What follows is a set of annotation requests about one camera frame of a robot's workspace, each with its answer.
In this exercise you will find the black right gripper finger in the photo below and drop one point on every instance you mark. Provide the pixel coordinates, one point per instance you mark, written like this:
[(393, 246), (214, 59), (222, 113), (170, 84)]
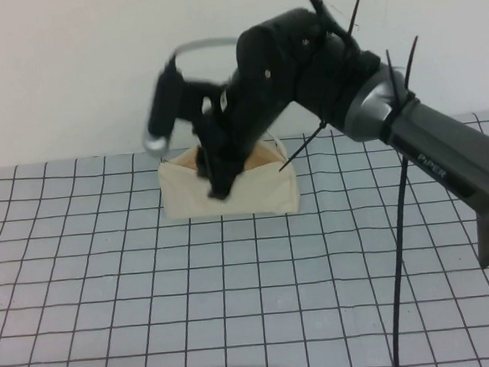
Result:
[(222, 181), (202, 161)]

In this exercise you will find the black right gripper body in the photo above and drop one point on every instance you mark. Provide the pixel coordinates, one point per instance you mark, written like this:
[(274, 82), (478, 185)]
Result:
[(244, 124)]

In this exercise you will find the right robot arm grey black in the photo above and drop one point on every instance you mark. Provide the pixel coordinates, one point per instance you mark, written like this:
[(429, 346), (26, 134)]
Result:
[(435, 153)]

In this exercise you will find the cream fabric pencil case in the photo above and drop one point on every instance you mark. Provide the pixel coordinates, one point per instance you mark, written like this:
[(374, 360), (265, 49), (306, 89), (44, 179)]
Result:
[(262, 190)]

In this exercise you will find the black zip tie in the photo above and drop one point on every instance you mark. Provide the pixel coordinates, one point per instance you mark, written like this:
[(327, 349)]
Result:
[(355, 10), (303, 148), (411, 62), (392, 76)]

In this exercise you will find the blue checkered tablecloth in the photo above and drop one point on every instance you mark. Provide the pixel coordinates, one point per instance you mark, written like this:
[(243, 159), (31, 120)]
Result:
[(109, 285)]

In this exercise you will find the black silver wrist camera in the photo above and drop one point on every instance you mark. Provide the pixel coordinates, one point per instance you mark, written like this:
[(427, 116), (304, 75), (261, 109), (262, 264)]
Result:
[(161, 109)]

